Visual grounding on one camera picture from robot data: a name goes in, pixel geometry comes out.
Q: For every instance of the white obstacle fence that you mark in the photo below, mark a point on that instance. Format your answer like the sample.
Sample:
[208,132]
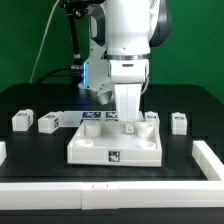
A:
[122,194]

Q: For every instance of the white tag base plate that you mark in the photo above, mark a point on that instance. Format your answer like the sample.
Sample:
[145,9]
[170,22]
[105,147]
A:
[75,118]

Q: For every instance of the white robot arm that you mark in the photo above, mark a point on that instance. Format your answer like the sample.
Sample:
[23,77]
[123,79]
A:
[122,34]

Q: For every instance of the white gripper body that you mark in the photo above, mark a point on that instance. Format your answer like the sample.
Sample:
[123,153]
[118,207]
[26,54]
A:
[128,77]

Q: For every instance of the white square tabletop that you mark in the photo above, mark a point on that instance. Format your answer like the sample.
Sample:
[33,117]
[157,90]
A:
[107,143]

